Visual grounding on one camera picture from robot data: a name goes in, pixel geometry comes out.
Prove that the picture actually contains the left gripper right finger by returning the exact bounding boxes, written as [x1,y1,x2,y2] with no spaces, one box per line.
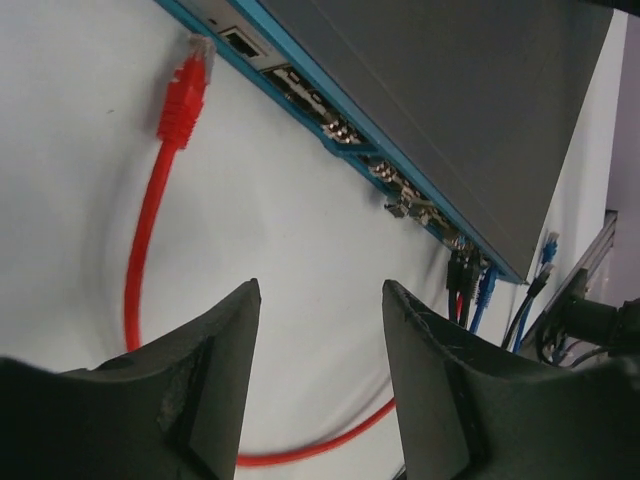
[382,280,639,479]

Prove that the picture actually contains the black network switch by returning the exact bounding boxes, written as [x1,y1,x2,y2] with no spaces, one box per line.
[164,1,613,283]

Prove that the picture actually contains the red ethernet cable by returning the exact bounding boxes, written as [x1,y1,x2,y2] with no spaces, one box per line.
[123,34,401,469]

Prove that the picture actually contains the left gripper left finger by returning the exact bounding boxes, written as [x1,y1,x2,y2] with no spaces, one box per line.
[1,280,261,479]

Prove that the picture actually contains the black ethernet cable right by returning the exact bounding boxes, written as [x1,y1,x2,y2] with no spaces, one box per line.
[499,262,557,351]

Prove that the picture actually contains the blue ethernet cable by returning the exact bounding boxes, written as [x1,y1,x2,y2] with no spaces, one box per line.
[467,230,561,351]

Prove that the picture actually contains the aluminium frame rail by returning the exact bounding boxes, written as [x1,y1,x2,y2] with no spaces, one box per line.
[541,210,618,316]

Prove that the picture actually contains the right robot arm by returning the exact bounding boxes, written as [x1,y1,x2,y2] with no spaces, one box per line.
[533,268,639,366]

